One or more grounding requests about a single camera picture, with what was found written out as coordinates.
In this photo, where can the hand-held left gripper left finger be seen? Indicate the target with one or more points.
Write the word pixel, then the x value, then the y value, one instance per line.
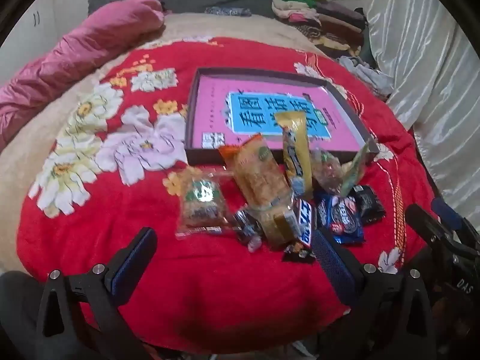
pixel 137 262

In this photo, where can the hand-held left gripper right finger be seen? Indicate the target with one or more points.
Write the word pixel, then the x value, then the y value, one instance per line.
pixel 332 266

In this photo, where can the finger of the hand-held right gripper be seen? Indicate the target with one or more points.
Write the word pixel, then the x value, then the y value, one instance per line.
pixel 431 228
pixel 450 215

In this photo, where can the blue cookie packet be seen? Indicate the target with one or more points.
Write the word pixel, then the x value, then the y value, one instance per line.
pixel 341 217

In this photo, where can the brown chocolate bar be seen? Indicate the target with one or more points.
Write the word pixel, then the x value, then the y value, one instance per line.
pixel 304 221

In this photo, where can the black snack packet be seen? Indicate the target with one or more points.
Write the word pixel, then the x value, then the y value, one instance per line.
pixel 369 204

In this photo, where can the small clear cake packet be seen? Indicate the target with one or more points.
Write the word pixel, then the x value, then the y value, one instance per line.
pixel 277 225

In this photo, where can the clear pastry packet green label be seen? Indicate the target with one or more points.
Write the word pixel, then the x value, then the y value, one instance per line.
pixel 204 202

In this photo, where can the clear candy packet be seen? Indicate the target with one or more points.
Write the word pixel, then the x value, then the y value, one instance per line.
pixel 328 174

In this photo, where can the dark brown candy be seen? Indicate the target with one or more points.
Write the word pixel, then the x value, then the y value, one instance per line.
pixel 247 228

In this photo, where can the cream green snack packet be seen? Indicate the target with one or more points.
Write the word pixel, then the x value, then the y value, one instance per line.
pixel 354 172

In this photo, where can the orange cracker packet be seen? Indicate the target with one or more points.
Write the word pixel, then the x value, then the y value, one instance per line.
pixel 255 172

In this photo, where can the yellow wafer bar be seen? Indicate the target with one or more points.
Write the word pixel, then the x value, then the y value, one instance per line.
pixel 296 150

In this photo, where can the dark cardboard box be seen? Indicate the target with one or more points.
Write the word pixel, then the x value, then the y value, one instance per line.
pixel 339 93

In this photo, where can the small black orange wrapper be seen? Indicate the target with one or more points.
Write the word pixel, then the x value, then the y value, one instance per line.
pixel 298 253

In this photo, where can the red floral blanket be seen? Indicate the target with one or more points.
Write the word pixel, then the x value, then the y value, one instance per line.
pixel 206 288

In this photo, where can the white satin curtain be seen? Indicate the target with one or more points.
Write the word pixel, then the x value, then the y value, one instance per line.
pixel 423 63

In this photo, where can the crumpled white grey cloth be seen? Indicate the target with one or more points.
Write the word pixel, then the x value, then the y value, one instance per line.
pixel 365 75

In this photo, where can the pink book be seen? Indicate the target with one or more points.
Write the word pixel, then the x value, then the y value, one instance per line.
pixel 210 101

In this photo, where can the pink quilt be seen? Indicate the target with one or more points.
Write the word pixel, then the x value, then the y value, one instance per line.
pixel 75 56

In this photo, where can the stack of folded clothes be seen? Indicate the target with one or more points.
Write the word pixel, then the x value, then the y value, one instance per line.
pixel 322 18

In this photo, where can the white wardrobe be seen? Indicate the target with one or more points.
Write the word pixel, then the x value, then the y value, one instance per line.
pixel 45 11

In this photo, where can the blue patterned cloth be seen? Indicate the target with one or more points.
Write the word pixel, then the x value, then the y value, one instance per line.
pixel 227 10

